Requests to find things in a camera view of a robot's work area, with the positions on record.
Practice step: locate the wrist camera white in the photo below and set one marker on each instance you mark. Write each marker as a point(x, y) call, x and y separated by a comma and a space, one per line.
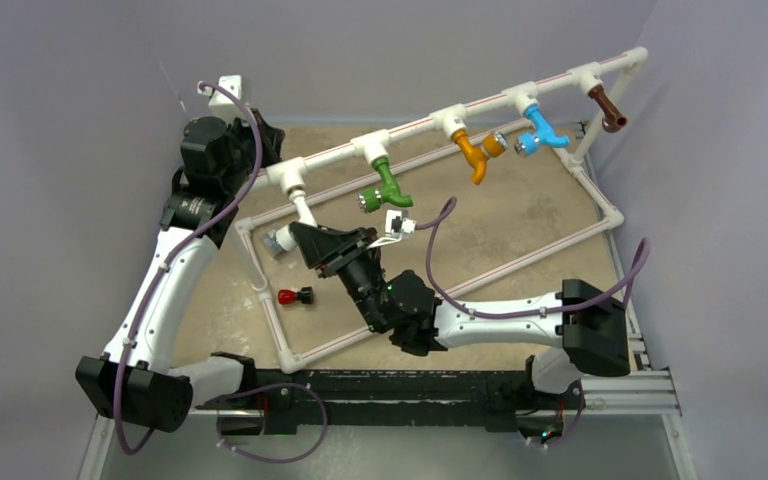
point(398, 226)
point(223, 104)

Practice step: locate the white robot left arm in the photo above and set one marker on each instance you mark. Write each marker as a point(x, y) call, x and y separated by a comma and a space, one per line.
point(134, 379)

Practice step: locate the white faucet chrome knob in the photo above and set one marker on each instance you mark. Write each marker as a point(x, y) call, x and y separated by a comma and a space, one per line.
point(281, 241)

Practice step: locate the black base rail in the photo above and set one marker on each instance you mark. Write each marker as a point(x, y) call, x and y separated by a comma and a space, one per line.
point(496, 401)

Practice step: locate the aluminium table frame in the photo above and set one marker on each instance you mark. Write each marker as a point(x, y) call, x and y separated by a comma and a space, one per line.
point(641, 393)

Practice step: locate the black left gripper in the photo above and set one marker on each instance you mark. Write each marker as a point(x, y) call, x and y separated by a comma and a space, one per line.
point(271, 141)

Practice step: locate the orange faucet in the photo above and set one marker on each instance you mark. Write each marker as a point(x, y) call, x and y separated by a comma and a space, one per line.
point(478, 156)

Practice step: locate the blue faucet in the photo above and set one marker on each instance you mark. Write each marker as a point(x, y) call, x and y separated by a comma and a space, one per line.
point(544, 134)

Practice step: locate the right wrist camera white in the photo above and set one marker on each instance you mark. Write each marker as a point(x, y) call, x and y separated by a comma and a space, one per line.
point(398, 226)

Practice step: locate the white PVC pipe frame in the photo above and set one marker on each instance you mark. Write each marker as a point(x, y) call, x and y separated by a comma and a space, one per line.
point(539, 209)

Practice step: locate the green faucet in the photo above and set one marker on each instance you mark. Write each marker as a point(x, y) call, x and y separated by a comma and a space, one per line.
point(387, 192)

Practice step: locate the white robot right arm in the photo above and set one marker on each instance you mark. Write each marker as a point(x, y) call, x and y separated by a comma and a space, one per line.
point(582, 328)

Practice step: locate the red black faucet handle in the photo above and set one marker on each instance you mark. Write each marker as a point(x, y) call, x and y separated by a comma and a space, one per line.
point(303, 296)

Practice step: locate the brown faucet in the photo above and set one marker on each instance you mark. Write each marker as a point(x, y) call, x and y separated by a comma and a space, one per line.
point(613, 119)

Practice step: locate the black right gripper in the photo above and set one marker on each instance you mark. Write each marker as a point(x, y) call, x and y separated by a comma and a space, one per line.
point(317, 243)

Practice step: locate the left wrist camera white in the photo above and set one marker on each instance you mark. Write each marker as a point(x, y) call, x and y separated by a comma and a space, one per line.
point(223, 104)

